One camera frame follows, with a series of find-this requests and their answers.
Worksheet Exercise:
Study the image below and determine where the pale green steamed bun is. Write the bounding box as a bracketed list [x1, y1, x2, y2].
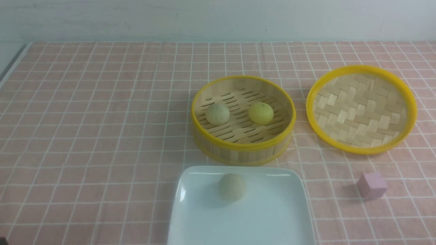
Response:
[205, 103, 230, 126]

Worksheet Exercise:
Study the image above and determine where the yellow steamed bun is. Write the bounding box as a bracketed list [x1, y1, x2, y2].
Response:
[249, 102, 274, 125]

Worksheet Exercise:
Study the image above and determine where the beige steamed bun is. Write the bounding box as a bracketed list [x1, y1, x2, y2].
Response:
[218, 174, 247, 202]

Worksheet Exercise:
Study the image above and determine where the white square plate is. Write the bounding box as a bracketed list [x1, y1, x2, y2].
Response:
[168, 166, 316, 245]

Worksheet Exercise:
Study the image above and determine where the yellow-rimmed bamboo steamer basket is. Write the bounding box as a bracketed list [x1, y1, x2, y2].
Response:
[190, 76, 296, 166]

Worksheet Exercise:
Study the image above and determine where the pink checkered tablecloth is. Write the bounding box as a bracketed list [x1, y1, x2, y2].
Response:
[0, 42, 435, 245]

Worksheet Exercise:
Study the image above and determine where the yellow-rimmed woven steamer lid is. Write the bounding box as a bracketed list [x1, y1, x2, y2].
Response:
[306, 65, 418, 155]

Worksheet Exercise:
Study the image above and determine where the pink cube block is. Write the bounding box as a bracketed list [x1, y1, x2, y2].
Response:
[356, 172, 388, 199]

